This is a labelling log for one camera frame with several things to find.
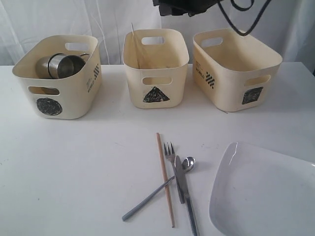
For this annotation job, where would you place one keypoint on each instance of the white square plate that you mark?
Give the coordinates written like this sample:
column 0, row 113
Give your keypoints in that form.
column 259, row 192

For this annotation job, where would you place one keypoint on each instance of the steel mug with handle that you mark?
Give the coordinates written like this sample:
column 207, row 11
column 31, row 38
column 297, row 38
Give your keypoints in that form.
column 42, row 68

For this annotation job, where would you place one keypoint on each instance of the steel spoon grey handle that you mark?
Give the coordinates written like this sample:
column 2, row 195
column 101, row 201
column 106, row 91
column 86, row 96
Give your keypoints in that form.
column 188, row 164

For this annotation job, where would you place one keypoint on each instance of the cream bin square mark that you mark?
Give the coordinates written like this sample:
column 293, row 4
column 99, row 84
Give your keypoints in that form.
column 233, row 71

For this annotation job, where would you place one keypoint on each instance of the cream bin triangle mark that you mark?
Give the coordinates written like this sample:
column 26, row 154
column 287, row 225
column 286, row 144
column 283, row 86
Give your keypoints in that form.
column 161, row 80

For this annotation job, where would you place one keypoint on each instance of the wooden chopstick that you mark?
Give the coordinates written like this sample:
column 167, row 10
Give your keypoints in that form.
column 137, row 52
column 165, row 178

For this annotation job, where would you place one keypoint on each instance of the cream bin circle mark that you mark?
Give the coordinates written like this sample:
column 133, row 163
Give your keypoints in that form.
column 65, row 98

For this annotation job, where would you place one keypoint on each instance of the steel mug front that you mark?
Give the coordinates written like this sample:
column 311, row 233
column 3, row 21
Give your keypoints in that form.
column 62, row 66

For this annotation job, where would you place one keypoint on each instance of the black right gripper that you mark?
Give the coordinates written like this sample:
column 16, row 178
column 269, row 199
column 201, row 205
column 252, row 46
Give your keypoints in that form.
column 181, row 7

